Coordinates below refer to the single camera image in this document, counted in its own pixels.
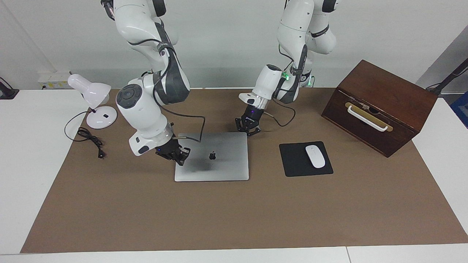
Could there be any silver grey laptop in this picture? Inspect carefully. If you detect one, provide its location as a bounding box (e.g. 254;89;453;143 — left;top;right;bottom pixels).
174;132;250;182

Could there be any black mouse pad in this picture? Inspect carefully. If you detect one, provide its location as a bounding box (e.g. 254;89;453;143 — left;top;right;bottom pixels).
279;141;334;178

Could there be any white computer mouse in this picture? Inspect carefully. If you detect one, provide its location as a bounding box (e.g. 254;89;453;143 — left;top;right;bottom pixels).
305;145;326;169

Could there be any white desk lamp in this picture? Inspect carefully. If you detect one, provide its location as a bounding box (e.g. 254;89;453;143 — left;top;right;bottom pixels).
68;74;118;129

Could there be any brown table mat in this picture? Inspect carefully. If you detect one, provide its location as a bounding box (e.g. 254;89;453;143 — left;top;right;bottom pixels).
20;88;468;254

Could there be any dark brown wooden box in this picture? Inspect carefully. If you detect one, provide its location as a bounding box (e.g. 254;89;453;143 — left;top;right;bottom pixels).
321;60;438;158

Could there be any blue object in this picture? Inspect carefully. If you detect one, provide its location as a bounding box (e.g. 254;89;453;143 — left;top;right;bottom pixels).
451;91;468;129

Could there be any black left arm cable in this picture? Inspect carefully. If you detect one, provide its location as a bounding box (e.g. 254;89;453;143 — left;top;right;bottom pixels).
263;44;309;127

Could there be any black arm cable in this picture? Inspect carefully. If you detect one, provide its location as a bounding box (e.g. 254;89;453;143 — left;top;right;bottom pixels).
126;22;206;143
263;44;309;127

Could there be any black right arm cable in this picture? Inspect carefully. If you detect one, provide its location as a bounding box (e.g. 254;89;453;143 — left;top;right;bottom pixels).
126;22;206;143

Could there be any black lamp power cable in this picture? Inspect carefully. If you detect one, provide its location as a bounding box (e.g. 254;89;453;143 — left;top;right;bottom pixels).
64;111;106;159

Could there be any white box handle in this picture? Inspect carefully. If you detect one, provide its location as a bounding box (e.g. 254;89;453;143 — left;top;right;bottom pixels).
347;105;389;132

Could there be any brass handle plate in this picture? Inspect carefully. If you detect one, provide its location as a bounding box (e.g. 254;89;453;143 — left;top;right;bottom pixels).
345;102;394;132

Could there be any white wall power strip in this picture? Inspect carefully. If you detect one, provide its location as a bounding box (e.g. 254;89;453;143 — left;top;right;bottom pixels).
38;71;71;90

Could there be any black camera clamp mount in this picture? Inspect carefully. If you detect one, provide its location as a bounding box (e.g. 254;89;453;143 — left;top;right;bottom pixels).
426;58;468;96
0;77;19;100

